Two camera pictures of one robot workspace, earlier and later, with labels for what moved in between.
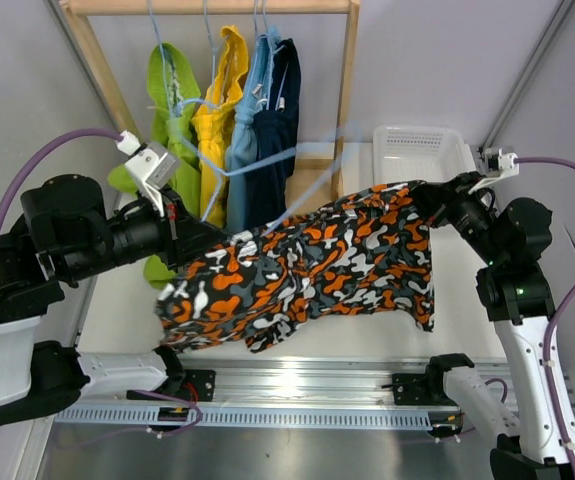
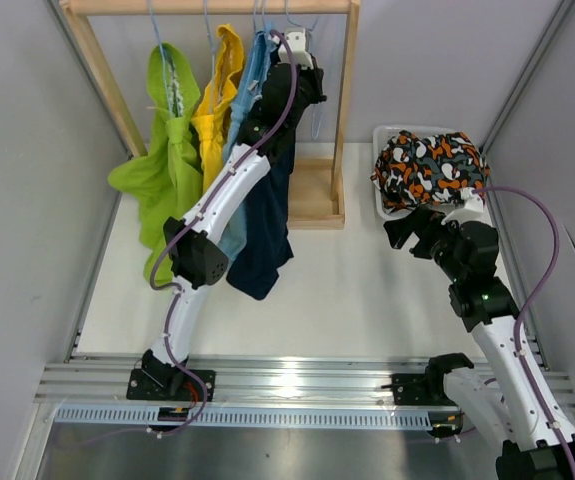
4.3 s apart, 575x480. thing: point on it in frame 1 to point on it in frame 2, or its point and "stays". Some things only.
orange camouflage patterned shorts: x=372 y=252 to x=427 y=169
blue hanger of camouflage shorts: x=336 y=152 to x=315 y=133
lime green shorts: x=174 y=92 stays
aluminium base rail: x=313 y=381 stays
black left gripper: x=182 y=233 to x=315 y=76
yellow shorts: x=213 y=123 stays
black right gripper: x=439 y=201 to x=424 y=225
